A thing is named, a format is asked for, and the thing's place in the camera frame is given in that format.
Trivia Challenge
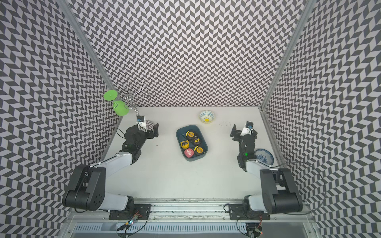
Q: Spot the black yellow tape measure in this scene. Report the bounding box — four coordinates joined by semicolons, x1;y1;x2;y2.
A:
192;137;202;146
194;146;204;156
186;131;195;140

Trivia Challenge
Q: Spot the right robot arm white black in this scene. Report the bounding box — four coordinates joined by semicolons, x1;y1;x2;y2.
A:
230;121;303;214

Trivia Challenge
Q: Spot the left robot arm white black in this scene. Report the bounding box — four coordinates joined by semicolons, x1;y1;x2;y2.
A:
62;123;159;211

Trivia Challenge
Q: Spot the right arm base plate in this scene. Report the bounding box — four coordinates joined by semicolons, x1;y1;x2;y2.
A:
224;203;270;221

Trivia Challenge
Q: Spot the teal plastic storage box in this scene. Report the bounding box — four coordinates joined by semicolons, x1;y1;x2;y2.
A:
176;125;208;162

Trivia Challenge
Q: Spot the chrome wire glass rack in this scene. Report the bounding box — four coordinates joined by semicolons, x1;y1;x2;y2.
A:
122;82;154;124

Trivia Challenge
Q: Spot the blue white patterned plate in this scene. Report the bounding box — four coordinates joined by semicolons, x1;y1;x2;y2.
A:
254;149;274;167

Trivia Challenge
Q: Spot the aluminium front rail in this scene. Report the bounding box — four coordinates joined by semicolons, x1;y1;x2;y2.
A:
59;199;320;238

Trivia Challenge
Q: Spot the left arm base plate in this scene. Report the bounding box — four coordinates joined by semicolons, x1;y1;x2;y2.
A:
108;204;152;221

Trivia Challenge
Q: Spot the small yellow patterned bowl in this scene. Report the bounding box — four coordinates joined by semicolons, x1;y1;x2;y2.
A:
199;110;215;124

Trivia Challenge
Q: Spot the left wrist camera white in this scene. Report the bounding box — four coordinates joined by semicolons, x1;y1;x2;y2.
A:
137;116;147;132

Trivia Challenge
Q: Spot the pink tape measure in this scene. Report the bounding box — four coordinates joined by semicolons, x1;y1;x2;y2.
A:
184;148;194;158

